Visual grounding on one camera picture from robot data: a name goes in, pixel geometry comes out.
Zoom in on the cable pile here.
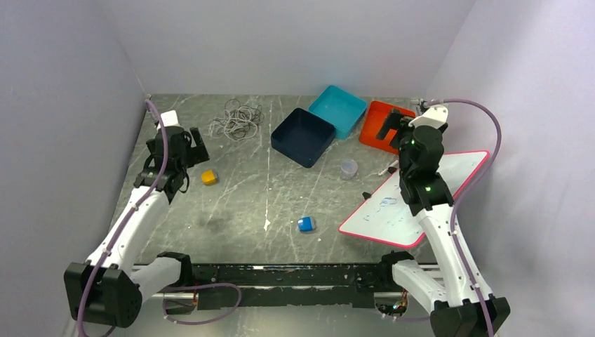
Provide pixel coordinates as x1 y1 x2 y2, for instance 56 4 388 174
208 98 265 142

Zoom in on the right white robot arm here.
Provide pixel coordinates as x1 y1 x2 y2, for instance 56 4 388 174
376 107 510 336

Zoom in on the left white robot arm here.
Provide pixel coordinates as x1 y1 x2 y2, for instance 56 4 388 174
64 126 210 328

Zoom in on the yellow grey block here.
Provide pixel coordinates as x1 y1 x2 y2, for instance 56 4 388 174
201 169 219 186

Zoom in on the orange box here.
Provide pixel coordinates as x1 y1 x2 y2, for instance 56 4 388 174
359 100 416 154

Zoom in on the clear paperclip jar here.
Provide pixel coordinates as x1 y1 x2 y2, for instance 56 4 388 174
340 159 359 180

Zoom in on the teal box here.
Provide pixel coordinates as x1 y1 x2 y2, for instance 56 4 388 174
308 85 368 140

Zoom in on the pink framed whiteboard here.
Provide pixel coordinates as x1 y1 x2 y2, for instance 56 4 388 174
338 150 490 249

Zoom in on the navy blue box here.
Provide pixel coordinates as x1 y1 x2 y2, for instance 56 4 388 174
271 107 335 168

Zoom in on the blue grey block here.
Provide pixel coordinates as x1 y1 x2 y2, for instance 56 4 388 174
297 216 316 232

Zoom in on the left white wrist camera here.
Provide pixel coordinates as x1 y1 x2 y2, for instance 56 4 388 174
156 110 180 130

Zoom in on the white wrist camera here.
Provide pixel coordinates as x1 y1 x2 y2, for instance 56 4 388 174
408 105 448 129
156 110 180 130

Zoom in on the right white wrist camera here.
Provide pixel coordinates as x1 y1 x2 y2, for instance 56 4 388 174
408 105 448 129

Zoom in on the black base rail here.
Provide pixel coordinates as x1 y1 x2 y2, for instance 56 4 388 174
162 263 403 310

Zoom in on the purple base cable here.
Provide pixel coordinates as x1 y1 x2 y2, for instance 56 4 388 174
161 283 243 326

